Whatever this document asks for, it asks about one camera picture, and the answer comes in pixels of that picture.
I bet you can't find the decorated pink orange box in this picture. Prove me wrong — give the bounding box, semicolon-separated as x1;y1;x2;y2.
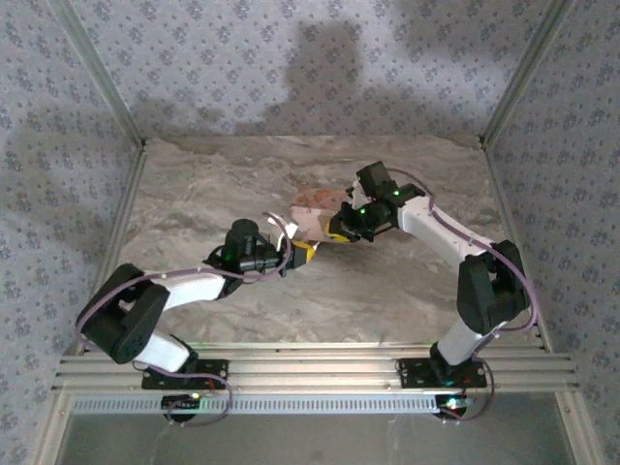
290;186;388;243

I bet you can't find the aluminium mounting beam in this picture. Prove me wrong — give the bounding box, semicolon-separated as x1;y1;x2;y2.
51;344;580;393

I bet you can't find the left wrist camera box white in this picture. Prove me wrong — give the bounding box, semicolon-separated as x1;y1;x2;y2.
267;212;297;239

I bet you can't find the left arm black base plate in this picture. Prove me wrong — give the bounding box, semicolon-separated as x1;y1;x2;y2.
141;358;230;391

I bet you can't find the aluminium side rail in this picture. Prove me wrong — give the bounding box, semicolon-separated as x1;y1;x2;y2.
479;139;554;353
72;142;149;355

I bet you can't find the perforated grey cable tray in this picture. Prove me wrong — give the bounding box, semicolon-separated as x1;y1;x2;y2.
71;392;479;416

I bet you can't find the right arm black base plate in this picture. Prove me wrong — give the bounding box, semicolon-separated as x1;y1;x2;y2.
396;356;488;388

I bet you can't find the aluminium frame post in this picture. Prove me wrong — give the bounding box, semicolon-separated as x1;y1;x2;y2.
47;0;147;147
479;0;578;147

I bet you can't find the aluminium frame leg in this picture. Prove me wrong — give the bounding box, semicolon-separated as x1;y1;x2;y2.
28;391;75;465
554;389;607;465

